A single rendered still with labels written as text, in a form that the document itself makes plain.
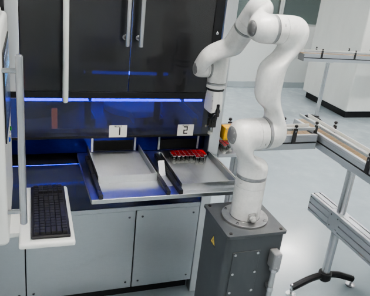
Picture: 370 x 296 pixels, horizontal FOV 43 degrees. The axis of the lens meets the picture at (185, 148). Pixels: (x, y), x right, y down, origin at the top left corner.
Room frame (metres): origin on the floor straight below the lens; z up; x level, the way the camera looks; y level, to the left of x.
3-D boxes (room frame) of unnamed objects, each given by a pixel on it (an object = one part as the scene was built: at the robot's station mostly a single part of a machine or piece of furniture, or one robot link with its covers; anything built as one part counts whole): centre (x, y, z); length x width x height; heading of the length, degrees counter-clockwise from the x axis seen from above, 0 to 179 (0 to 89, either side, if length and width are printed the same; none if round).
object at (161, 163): (1.90, 0.08, 0.91); 0.14 x 0.03 x 0.06; 22
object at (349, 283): (2.40, -0.94, 0.07); 0.50 x 0.08 x 0.14; 111
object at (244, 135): (1.66, -0.24, 1.16); 0.19 x 0.12 x 0.24; 117
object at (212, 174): (2.01, -0.07, 0.90); 0.34 x 0.26 x 0.04; 21
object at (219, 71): (2.00, -0.10, 1.39); 0.09 x 0.08 x 0.13; 117
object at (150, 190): (1.98, 0.11, 0.87); 0.70 x 0.48 x 0.02; 111
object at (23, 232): (1.62, 0.57, 0.79); 0.45 x 0.28 x 0.03; 20
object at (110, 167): (1.99, 0.29, 0.90); 0.34 x 0.26 x 0.04; 21
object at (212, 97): (2.00, -0.10, 1.25); 0.10 x 0.08 x 0.11; 21
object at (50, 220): (1.64, 0.52, 0.82); 0.40 x 0.14 x 0.02; 20
